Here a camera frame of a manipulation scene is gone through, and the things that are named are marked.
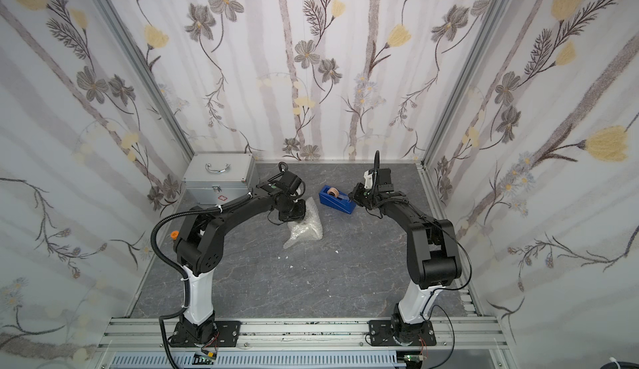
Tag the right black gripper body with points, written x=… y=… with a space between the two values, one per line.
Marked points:
x=362 y=194

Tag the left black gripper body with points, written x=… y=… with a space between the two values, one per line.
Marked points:
x=293 y=208

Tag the blue tape dispenser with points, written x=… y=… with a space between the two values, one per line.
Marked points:
x=334 y=199

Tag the clear bubble wrap sheet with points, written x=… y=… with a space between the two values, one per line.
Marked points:
x=308 y=229

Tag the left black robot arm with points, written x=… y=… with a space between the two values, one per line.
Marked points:
x=200 y=244

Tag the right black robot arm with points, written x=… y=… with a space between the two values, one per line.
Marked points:
x=432 y=254

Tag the silver metal case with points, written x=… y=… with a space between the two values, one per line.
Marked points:
x=216 y=178

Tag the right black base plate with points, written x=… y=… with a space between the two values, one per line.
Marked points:
x=393 y=333

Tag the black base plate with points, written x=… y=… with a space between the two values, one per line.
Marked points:
x=393 y=333
x=211 y=333

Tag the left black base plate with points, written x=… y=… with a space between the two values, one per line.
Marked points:
x=211 y=333

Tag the aluminium front rail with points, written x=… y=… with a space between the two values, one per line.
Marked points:
x=448 y=339

